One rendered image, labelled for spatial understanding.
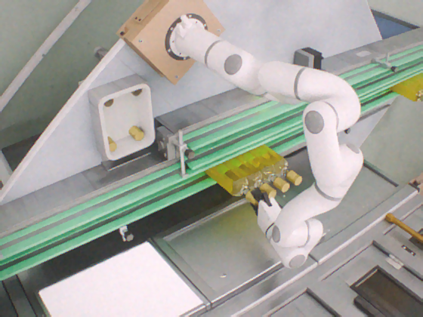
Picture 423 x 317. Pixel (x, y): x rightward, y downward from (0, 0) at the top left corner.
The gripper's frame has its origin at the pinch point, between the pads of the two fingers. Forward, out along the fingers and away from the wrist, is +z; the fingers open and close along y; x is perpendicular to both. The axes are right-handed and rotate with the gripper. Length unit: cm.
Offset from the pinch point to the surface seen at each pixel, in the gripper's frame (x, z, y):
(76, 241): 57, 4, -4
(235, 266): 12.0, -13.0, -13.1
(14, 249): 75, -2, 3
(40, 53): 59, 82, 29
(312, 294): -6.7, -29.8, -16.8
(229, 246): 10.5, -4.0, -13.1
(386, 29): -117, 88, 15
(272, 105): -19.0, 30.9, 13.8
